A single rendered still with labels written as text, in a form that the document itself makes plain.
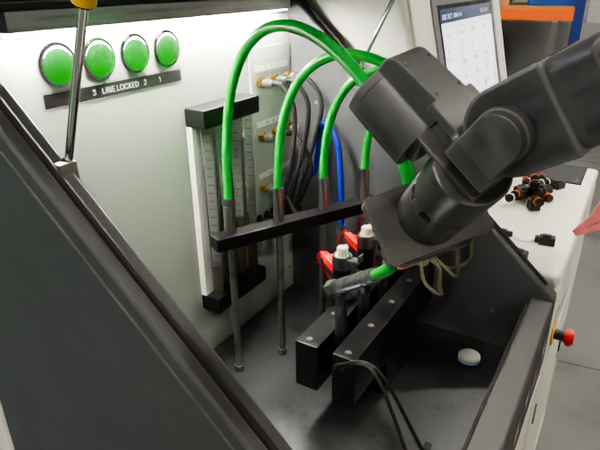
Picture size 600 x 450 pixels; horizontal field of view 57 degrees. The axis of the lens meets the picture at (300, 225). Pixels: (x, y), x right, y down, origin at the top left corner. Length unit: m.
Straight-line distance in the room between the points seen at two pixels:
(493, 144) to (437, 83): 0.08
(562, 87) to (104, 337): 0.43
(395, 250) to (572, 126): 0.20
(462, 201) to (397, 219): 0.11
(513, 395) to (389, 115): 0.52
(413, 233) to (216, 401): 0.22
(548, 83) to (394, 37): 0.74
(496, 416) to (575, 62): 0.55
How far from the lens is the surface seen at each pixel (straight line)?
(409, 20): 1.08
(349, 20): 1.09
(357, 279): 0.63
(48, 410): 0.74
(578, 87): 0.33
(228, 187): 0.85
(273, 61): 1.06
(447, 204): 0.40
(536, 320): 1.00
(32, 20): 0.68
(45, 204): 0.55
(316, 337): 0.84
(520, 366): 0.89
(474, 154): 0.35
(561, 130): 0.34
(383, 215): 0.48
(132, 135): 0.81
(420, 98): 0.40
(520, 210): 1.36
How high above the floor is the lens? 1.47
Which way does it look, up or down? 24 degrees down
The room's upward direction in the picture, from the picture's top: 1 degrees counter-clockwise
